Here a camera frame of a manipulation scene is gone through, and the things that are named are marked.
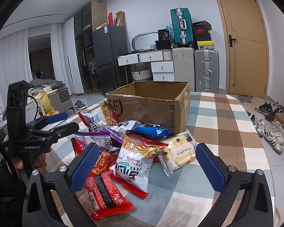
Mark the red Oreo cookie pack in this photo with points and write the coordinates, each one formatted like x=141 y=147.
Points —
x=105 y=197

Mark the wooden door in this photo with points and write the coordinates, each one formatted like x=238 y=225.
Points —
x=247 y=51

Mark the woven laundry basket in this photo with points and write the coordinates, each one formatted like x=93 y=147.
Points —
x=141 y=75

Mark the red orange chips bag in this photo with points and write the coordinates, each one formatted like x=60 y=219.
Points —
x=104 y=161

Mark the teal suitcase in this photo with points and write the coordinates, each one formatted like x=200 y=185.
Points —
x=182 y=27

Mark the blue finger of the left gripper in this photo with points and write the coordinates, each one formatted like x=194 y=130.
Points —
x=64 y=131
x=56 y=118

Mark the dark glass cabinet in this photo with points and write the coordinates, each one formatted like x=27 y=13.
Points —
x=86 y=21

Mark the stack of shoe boxes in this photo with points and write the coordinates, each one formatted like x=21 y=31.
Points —
x=202 y=36

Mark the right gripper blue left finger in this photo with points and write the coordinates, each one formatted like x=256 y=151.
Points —
x=82 y=165

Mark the black refrigerator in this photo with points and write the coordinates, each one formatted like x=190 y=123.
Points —
x=109 y=42

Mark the shoes on floor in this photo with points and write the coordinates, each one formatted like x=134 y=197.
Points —
x=269 y=128

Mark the grey slippers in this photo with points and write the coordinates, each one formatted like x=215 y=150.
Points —
x=79 y=105

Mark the grey door mat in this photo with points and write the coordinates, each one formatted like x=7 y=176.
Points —
x=245 y=99

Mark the brown cardboard SF Express box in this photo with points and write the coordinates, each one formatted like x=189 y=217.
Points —
x=153 y=102

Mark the beige suitcase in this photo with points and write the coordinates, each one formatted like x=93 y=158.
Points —
x=184 y=67

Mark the silver grey suitcase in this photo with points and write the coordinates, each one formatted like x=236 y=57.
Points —
x=207 y=70

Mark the white noodle snack bag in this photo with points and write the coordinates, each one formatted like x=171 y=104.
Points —
x=135 y=158
x=101 y=117

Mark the white noodle snack bag front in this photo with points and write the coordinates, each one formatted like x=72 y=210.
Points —
x=135 y=158

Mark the yellow snack bag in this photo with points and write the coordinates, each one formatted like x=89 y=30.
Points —
x=45 y=103

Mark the purple snack bag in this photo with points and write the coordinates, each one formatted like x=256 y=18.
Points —
x=106 y=140

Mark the white drawer desk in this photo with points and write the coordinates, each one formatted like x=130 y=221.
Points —
x=162 y=66

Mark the black storage box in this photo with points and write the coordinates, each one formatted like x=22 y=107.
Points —
x=163 y=41

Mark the silver grey snack bag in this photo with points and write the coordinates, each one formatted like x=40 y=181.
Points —
x=124 y=126

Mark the blue Oreo cookie bag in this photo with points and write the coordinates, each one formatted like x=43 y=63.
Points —
x=151 y=131

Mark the clear bag of bread buns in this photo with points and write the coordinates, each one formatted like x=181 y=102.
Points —
x=180 y=150

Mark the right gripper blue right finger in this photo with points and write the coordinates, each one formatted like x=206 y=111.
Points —
x=213 y=167

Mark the person's left hand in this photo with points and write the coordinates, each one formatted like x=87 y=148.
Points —
x=39 y=164

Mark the white curtain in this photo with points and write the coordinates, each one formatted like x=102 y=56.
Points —
x=14 y=62

